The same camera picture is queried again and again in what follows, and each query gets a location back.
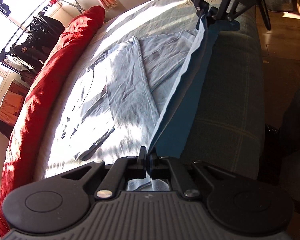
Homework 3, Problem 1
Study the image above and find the red quilt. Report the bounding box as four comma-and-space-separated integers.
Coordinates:
0, 5, 106, 238

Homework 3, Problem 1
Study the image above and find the metal clothes rack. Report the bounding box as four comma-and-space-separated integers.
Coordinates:
0, 0, 90, 63

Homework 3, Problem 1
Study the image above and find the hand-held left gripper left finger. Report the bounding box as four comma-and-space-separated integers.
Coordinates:
61, 147, 148, 200

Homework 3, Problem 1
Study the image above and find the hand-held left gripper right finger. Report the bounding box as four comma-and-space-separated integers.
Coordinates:
149, 147, 237, 200

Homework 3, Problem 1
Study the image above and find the orange cloth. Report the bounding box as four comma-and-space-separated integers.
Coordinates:
0, 80, 25, 133

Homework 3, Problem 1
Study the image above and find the light blue cartoon-print shirt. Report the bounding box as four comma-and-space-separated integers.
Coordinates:
44, 11, 240, 193

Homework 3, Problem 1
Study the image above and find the black cable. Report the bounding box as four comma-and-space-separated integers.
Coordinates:
254, 0, 272, 31

